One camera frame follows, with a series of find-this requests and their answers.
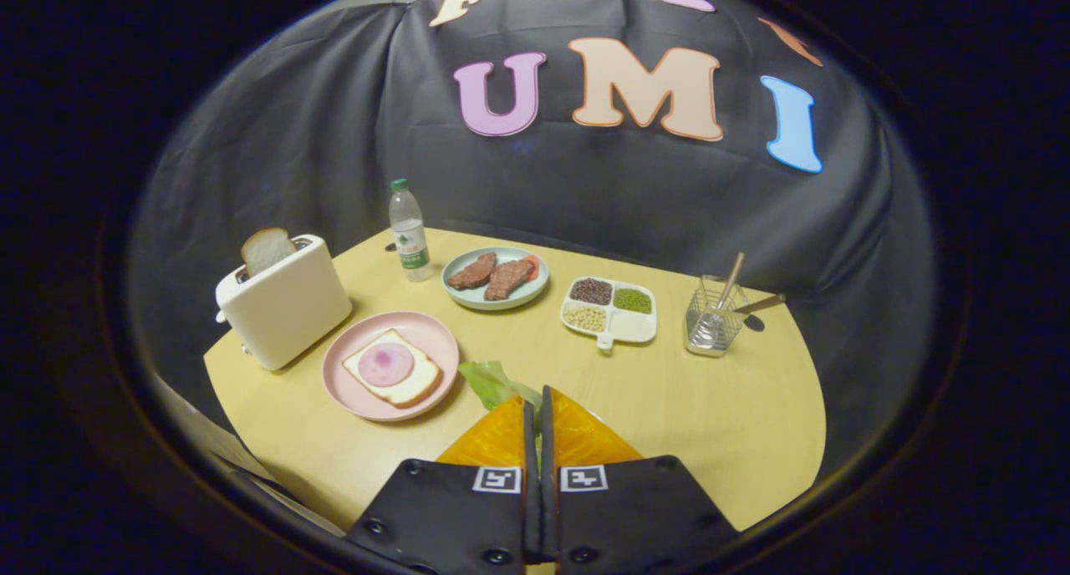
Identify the pile of dark red beans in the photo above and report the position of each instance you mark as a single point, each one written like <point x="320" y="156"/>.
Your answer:
<point x="591" y="291"/>

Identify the white bread slice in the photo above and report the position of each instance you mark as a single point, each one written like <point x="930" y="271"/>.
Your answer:
<point x="414" y="383"/>

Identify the brown steak piece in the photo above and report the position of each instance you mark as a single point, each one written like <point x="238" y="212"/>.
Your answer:
<point x="508" y="278"/>
<point x="472" y="272"/>

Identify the pink round plate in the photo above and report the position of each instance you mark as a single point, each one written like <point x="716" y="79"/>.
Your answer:
<point x="355" y="391"/>

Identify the green lettuce leaf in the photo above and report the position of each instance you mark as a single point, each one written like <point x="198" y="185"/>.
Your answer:
<point x="493" y="383"/>

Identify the pile of green beans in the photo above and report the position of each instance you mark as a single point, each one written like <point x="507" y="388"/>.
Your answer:
<point x="633" y="300"/>

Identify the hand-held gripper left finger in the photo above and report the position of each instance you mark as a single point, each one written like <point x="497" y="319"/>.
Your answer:
<point x="443" y="516"/>

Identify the pile of yellow soybeans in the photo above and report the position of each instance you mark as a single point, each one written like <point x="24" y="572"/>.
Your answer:
<point x="585" y="317"/>

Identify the pale blue round plate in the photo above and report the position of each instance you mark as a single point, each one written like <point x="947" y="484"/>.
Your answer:
<point x="493" y="301"/>

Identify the red tomato slice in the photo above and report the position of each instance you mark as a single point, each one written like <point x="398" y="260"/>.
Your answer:
<point x="533" y="266"/>

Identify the white toaster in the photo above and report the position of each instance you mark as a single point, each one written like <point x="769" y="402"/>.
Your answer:
<point x="288" y="316"/>

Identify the clear plastic water bottle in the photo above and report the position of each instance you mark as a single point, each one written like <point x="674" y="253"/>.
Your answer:
<point x="410" y="241"/>

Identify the white divided dish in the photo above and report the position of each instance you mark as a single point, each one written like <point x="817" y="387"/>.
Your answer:
<point x="631" y="328"/>

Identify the pink ham slice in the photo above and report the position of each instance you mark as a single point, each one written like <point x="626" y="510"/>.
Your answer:
<point x="386" y="364"/>

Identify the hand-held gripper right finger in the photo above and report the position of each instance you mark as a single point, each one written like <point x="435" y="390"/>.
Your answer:
<point x="635" y="516"/>

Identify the toasted bread slice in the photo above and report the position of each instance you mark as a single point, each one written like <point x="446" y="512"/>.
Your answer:
<point x="267" y="251"/>

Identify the clear utensil holder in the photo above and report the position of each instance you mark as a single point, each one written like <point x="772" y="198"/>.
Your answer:
<point x="710" y="333"/>

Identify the black backdrop cloth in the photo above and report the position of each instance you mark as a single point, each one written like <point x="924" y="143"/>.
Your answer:
<point x="292" y="140"/>

